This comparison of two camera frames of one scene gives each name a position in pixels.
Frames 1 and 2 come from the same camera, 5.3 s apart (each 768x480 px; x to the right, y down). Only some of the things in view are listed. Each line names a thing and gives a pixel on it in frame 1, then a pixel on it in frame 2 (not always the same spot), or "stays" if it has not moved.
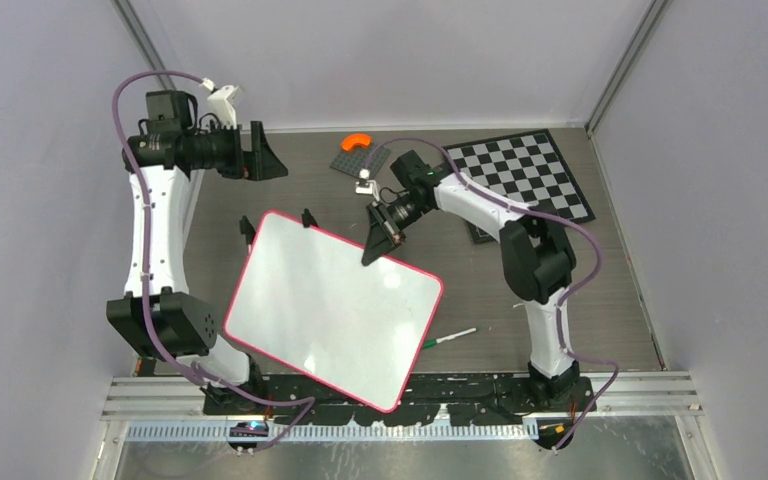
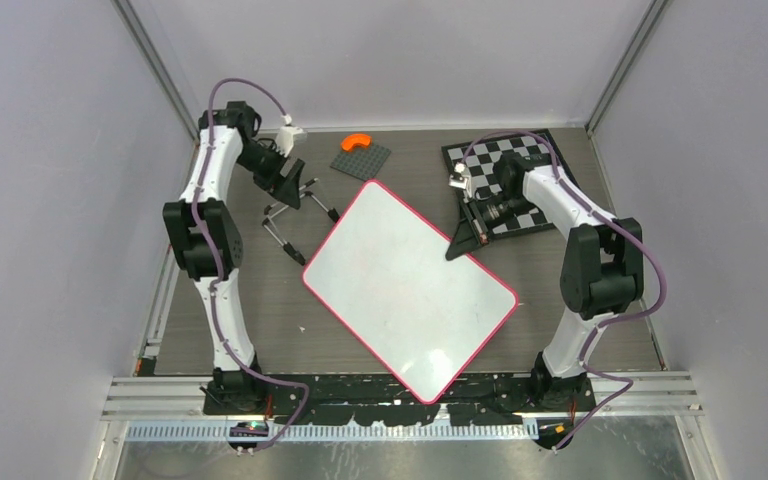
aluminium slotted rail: (329, 433) stays
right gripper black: (385, 234) → (472, 232)
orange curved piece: (348, 143) stays
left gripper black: (259, 164) → (288, 188)
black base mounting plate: (431, 398) stays
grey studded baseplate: (358, 158) stays
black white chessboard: (523, 168) stays
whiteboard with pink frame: (305, 297) → (383, 268)
